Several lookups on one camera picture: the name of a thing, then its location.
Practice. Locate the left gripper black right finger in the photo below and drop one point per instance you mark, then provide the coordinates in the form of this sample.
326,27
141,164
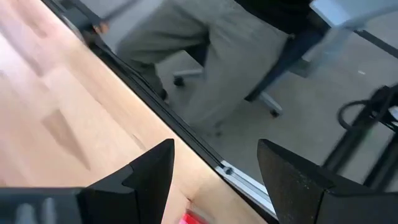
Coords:
292,186

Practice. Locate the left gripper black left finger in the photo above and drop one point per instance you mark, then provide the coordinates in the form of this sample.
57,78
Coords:
136,199

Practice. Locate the red Froot Loops cereal box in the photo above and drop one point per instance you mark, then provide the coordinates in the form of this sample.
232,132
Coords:
192,219

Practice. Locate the black metal stand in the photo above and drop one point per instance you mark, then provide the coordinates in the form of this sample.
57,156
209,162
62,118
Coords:
373,130

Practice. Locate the office chair with white base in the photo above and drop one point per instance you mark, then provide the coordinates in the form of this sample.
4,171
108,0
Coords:
280,67

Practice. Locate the person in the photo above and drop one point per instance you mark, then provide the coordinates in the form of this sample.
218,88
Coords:
233,62

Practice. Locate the person's hand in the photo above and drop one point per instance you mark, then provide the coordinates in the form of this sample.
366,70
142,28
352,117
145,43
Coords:
101,28

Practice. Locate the white desk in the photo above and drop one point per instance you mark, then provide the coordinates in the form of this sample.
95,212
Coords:
351,12

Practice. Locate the black aluminium rig frame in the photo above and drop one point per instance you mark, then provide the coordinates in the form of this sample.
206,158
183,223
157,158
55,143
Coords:
182,124

